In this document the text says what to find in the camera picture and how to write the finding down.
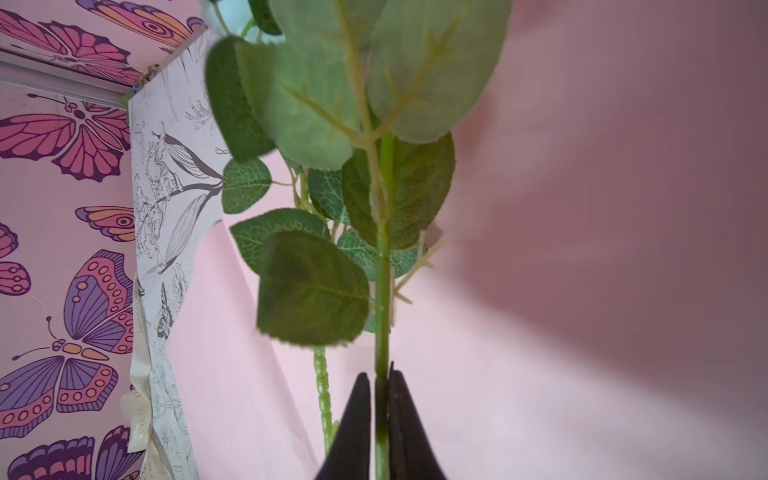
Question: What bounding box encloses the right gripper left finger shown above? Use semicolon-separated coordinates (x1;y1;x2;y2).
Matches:
315;372;372;480

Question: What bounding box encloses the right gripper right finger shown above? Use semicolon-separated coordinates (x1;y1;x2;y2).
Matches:
388;364;446;480

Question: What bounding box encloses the purple pink wrapping paper sheet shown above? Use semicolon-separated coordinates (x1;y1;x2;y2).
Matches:
164;0;768;480

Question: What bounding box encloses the pink orange fake rose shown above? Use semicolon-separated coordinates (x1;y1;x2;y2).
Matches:
204;1;512;479

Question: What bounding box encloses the white fake rose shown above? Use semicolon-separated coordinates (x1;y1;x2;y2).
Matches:
222;157;431;453

